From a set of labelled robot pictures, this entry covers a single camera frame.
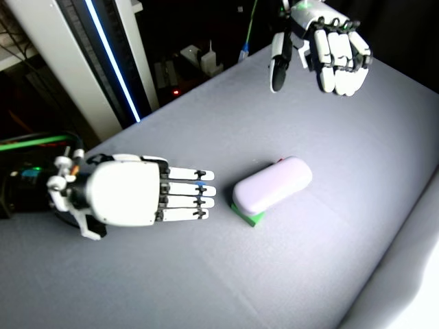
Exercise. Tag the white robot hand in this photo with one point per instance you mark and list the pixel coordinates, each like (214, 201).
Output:
(337, 51)
(123, 192)

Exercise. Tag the blue hexagonal block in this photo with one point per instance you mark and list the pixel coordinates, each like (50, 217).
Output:
(200, 186)

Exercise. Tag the grey oblong glasses case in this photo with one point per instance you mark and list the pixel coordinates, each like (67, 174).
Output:
(274, 183)

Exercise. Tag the green rectangular block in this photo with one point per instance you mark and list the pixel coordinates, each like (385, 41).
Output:
(254, 219)

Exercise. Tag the white column with blue light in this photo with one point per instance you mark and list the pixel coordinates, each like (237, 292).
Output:
(79, 58)

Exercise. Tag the grey table cloth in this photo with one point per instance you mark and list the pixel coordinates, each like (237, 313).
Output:
(240, 274)

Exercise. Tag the small white box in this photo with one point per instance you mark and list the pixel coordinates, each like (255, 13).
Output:
(190, 55)

